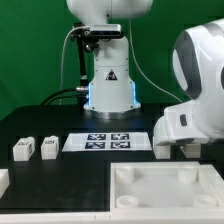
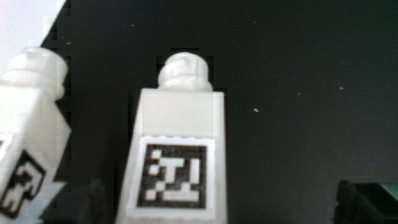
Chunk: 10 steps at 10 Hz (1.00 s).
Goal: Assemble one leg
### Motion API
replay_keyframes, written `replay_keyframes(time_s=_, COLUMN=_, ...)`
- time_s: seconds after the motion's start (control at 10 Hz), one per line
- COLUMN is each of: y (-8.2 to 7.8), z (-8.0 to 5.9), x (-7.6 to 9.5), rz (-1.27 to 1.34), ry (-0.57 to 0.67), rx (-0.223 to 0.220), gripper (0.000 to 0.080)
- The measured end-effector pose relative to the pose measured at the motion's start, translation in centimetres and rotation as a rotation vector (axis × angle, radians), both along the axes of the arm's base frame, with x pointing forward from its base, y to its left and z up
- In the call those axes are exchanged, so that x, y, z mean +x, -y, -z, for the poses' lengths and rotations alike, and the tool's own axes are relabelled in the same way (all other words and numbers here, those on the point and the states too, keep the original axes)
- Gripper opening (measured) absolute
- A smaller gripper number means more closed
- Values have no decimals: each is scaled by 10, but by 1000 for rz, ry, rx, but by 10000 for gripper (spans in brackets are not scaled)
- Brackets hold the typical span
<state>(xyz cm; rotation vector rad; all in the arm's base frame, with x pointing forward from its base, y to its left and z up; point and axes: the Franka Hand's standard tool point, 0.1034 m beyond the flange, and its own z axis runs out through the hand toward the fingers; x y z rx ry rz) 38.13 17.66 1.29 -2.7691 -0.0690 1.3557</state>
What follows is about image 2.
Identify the white sheet with fiducial markers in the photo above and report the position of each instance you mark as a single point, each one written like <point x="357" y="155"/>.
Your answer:
<point x="27" y="19"/>

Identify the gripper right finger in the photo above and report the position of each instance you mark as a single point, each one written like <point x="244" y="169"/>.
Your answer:
<point x="366" y="203"/>

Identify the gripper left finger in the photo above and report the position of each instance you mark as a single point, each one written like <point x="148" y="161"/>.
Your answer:
<point x="78" y="205"/>

